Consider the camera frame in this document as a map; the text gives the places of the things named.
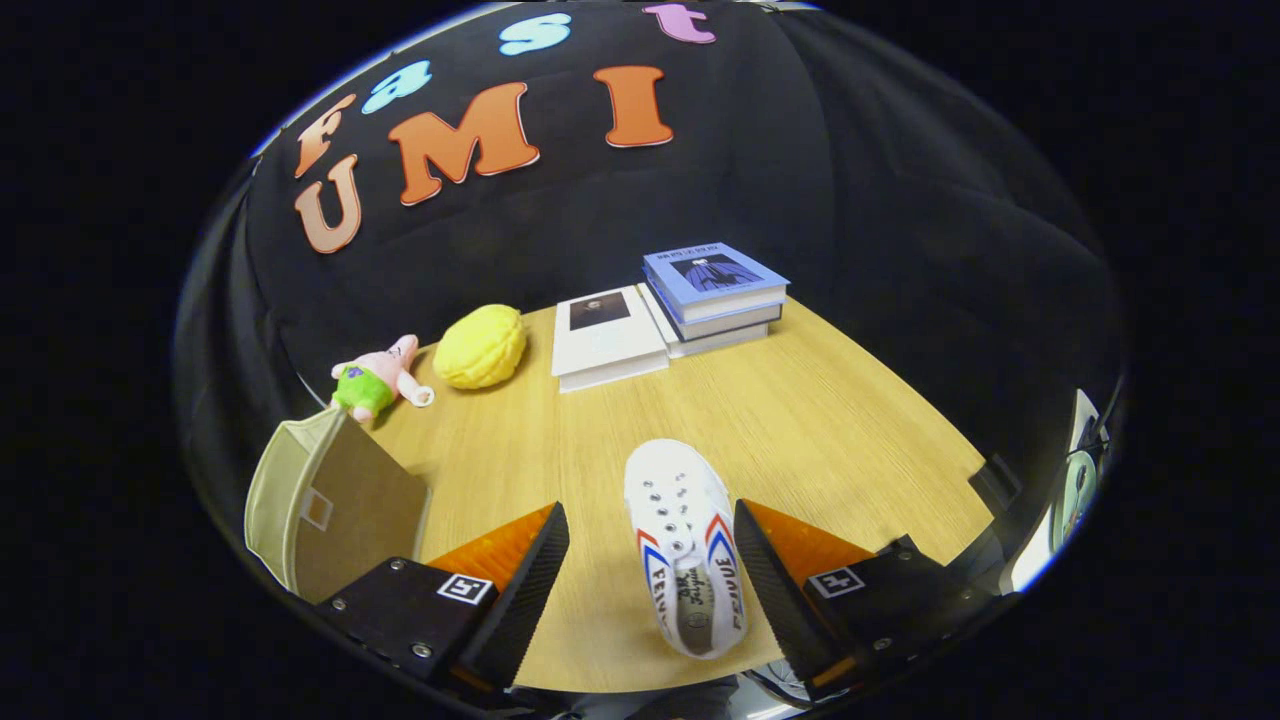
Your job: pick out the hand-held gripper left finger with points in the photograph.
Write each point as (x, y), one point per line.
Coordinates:
(522, 600)

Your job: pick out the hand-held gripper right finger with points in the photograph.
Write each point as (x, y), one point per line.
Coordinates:
(778, 600)

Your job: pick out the white canvas shoe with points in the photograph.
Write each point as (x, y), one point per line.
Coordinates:
(680, 500)

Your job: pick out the beige fabric storage box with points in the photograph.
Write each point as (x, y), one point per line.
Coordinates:
(350, 510)

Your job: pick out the yellow plush ball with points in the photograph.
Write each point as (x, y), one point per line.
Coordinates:
(480, 348)

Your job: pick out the pink starfish plush toy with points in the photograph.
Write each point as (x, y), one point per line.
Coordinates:
(372, 385)

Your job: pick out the white portrait cover book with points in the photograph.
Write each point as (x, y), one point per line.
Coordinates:
(610, 345)

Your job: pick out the blue cover book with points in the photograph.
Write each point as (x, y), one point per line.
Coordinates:
(710, 272)

